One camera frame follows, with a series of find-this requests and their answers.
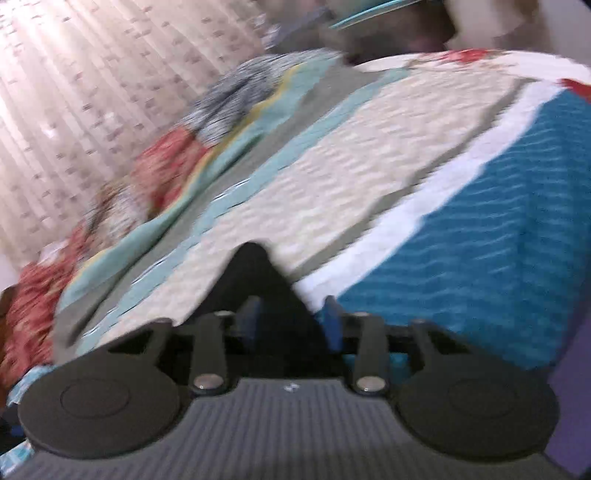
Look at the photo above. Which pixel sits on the patchwork floral bed quilt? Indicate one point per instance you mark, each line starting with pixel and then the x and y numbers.
pixel 369 184

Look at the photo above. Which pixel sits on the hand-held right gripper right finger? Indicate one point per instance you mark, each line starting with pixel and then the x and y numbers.
pixel 331 325

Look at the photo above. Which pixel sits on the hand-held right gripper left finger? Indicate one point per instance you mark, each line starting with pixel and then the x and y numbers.
pixel 251 318

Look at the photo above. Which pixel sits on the black pants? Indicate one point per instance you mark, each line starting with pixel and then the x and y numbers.
pixel 251 277

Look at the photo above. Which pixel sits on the beige patterned curtain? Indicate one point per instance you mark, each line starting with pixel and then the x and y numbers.
pixel 92 92

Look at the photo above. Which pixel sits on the dark wooden furniture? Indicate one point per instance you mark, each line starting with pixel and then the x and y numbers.
pixel 401 37

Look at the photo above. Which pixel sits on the teal rimmed object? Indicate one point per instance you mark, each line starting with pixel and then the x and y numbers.
pixel 364 16

